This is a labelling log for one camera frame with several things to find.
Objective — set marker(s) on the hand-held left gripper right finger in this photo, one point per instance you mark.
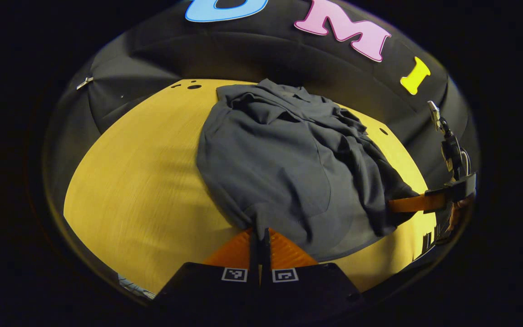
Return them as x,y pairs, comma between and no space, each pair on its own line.
266,254

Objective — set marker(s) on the grey collared shirt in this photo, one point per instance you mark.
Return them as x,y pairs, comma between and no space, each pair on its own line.
279,163

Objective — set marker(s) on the white clip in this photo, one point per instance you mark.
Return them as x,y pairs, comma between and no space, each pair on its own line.
84,83

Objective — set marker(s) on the black backdrop cloth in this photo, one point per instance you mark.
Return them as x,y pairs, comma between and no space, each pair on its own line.
243,45

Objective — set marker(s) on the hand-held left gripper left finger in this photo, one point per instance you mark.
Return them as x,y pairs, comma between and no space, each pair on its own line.
254,259

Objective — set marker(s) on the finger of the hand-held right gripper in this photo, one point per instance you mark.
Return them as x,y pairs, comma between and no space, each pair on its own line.
411,203

